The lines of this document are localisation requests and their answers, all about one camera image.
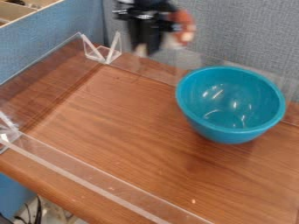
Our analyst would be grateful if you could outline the clear acrylic left bracket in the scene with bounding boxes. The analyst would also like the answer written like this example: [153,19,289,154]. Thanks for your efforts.
[0,110,21,155]

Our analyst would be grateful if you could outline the black cables under table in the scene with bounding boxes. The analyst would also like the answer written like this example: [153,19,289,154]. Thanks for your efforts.
[0,195,45,224]

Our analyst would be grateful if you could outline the clear acrylic corner bracket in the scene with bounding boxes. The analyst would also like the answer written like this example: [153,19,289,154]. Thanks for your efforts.
[81,31,122,65]

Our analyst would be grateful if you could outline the clear acrylic front barrier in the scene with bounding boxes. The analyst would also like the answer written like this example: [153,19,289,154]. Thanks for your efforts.
[6,132,214,224]

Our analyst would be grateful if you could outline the clear acrylic back barrier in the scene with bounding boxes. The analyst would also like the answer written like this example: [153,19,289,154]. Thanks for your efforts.
[117,32,299,102]

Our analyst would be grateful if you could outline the wooden shelf box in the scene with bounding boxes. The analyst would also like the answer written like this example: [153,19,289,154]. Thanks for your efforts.
[0,0,65,28]

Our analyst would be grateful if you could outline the clear acrylic barrier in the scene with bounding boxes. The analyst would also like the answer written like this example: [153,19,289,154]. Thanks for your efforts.
[117,32,299,102]
[6,132,214,224]

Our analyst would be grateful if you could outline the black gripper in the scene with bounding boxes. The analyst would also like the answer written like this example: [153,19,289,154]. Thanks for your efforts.
[113,0,183,56]

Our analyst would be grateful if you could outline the brown and white toy mushroom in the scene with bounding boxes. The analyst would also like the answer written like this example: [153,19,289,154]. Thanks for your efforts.
[134,8,198,58]

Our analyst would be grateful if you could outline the blue plastic bowl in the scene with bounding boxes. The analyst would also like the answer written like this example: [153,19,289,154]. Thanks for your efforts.
[175,66,286,144]

